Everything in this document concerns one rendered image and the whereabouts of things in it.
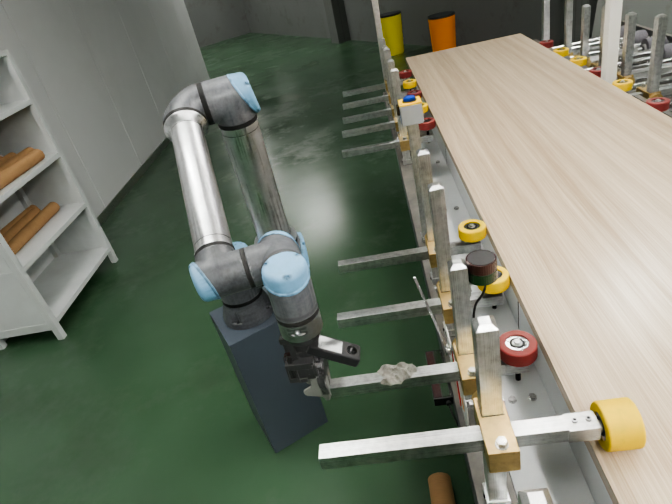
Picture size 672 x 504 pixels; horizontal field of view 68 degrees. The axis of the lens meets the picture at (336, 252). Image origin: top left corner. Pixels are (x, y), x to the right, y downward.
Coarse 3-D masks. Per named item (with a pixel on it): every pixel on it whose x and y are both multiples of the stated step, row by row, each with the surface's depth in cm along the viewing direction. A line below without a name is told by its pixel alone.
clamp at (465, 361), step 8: (456, 352) 112; (456, 360) 111; (464, 360) 110; (472, 360) 109; (464, 368) 108; (464, 376) 106; (464, 384) 106; (472, 384) 106; (464, 392) 107; (472, 392) 107
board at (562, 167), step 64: (448, 64) 311; (512, 64) 282; (448, 128) 220; (512, 128) 205; (576, 128) 192; (640, 128) 180; (512, 192) 161; (576, 192) 153; (640, 192) 145; (512, 256) 132; (576, 256) 127; (640, 256) 122; (576, 320) 108; (640, 320) 105; (576, 384) 95; (640, 384) 92
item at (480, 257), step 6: (474, 252) 101; (480, 252) 101; (486, 252) 100; (468, 258) 100; (474, 258) 100; (480, 258) 99; (486, 258) 99; (492, 258) 98; (474, 264) 98; (480, 264) 98; (486, 264) 97; (480, 276) 99; (474, 306) 106; (474, 312) 107
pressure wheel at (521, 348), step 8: (504, 336) 108; (512, 336) 108; (520, 336) 107; (528, 336) 107; (504, 344) 106; (512, 344) 106; (520, 344) 105; (528, 344) 105; (536, 344) 104; (504, 352) 104; (512, 352) 104; (520, 352) 103; (528, 352) 103; (536, 352) 104; (504, 360) 106; (512, 360) 104; (520, 360) 103; (528, 360) 103; (520, 376) 111
